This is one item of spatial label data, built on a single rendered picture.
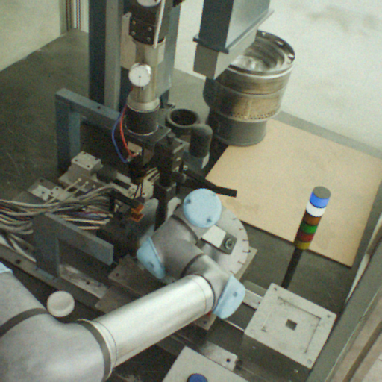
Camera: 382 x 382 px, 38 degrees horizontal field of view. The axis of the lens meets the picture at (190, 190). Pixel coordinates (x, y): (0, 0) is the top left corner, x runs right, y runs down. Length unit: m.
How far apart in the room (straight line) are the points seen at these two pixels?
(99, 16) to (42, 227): 0.77
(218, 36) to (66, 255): 0.76
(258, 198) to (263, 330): 0.64
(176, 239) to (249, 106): 0.96
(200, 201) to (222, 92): 0.93
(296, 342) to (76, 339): 0.74
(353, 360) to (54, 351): 0.50
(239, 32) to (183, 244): 0.70
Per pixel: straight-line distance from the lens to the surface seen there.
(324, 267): 1.78
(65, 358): 0.77
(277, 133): 2.22
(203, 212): 1.07
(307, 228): 1.44
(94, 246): 1.40
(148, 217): 1.51
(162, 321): 0.90
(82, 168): 1.75
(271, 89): 1.94
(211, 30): 1.50
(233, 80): 1.91
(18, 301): 0.81
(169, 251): 1.06
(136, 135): 1.30
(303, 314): 1.46
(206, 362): 1.33
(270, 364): 1.44
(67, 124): 1.80
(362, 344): 0.96
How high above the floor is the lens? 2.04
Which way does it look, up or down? 43 degrees down
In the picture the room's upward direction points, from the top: 10 degrees clockwise
